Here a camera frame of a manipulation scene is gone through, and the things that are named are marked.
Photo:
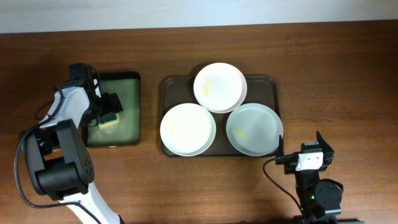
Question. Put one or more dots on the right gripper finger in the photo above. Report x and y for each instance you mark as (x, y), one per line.
(280, 149)
(326, 148)

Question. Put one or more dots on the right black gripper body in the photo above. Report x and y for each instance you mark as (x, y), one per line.
(290, 165)

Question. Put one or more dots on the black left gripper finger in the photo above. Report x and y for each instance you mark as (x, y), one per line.
(116, 105)
(106, 106)

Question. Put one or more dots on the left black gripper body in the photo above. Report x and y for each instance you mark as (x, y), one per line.
(94, 113)

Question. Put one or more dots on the green and yellow sponge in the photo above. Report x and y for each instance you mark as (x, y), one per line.
(109, 121)

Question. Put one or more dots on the pale green plate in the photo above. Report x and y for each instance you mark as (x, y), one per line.
(254, 129)

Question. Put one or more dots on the white plate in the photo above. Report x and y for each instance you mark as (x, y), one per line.
(187, 129)
(220, 87)

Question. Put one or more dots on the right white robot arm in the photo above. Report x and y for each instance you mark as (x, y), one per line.
(318, 199)

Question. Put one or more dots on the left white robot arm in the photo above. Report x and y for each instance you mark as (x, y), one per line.
(57, 159)

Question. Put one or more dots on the black tray of soapy water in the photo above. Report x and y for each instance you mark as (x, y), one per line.
(119, 122)

